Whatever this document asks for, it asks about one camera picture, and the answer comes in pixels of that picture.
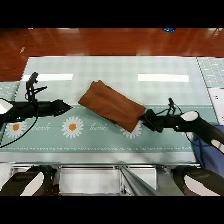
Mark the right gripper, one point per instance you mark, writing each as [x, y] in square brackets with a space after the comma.
[154, 120]

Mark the brown shirt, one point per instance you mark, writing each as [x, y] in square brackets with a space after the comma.
[111, 104]

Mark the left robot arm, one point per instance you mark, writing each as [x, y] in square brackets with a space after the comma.
[25, 110]

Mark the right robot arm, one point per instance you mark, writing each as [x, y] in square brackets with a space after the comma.
[196, 124]

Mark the blue garment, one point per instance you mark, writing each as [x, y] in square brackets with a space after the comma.
[213, 156]

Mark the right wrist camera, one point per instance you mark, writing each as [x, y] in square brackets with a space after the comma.
[171, 106]

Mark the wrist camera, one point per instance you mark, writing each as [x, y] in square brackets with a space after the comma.
[171, 106]
[32, 85]

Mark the silver frame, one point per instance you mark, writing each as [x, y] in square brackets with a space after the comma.
[100, 178]

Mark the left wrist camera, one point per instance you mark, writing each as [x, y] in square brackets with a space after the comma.
[32, 85]

